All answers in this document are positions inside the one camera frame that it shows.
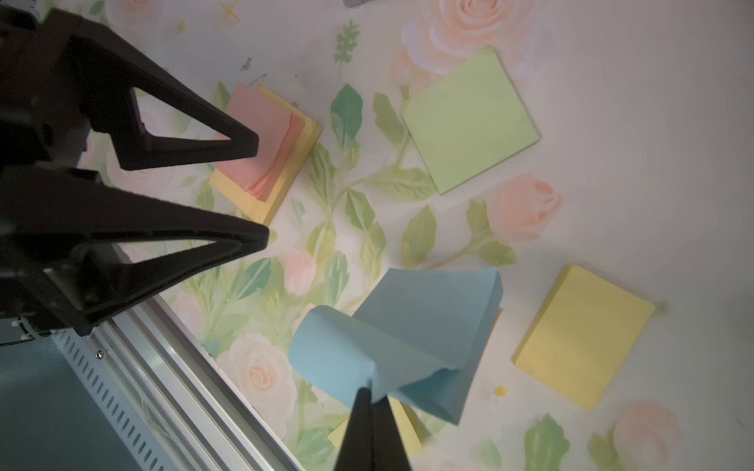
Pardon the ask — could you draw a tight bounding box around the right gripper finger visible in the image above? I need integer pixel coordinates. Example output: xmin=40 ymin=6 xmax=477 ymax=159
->
xmin=334 ymin=388 xmax=412 ymax=471

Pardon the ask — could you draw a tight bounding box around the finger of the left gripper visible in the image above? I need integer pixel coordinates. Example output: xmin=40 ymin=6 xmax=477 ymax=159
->
xmin=1 ymin=166 xmax=269 ymax=336
xmin=39 ymin=9 xmax=259 ymax=171

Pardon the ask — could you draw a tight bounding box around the torn yellow memo page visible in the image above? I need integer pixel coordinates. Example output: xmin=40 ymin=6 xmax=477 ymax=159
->
xmin=328 ymin=398 xmax=423 ymax=458

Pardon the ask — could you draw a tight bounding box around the torn blue memo page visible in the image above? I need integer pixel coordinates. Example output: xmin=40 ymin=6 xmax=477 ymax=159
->
xmin=288 ymin=306 xmax=455 ymax=405

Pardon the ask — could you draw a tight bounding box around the blue memo pad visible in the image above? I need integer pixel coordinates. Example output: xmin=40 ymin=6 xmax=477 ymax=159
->
xmin=353 ymin=268 xmax=503 ymax=425

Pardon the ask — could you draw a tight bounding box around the pink and yellow memo pad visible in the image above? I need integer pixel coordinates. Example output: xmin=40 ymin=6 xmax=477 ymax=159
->
xmin=208 ymin=84 xmax=322 ymax=225

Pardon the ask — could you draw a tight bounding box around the green memo pad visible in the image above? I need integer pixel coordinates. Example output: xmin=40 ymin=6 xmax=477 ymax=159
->
xmin=401 ymin=46 xmax=540 ymax=194

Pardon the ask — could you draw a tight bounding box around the aluminium front rail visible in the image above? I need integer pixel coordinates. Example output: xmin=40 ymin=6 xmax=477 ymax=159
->
xmin=52 ymin=298 xmax=302 ymax=470

